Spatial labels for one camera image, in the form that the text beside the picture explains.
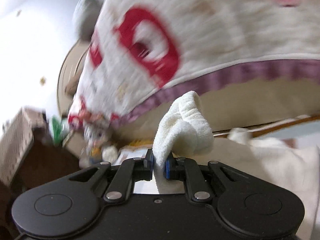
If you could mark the checkered pink grey rug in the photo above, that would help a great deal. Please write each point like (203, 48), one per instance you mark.
(285, 130)

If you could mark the white fleece hooded jacket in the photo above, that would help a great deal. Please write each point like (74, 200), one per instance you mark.
(186, 133)

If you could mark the dark wooden dresser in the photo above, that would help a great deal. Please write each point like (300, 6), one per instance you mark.
(43, 163)

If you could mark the quilted strawberry bedspread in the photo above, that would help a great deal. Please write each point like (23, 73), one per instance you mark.
(144, 53)

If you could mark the cream bedside cabinet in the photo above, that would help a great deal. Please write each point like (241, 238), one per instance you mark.
(74, 143)

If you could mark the green white plastic bag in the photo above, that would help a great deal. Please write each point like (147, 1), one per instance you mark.
(58, 129)

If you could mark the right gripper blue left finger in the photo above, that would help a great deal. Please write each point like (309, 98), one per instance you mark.
(124, 176)

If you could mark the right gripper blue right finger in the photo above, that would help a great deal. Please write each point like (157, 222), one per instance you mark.
(188, 171)

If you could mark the grey plush bunny toy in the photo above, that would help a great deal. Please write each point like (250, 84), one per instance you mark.
(98, 138)

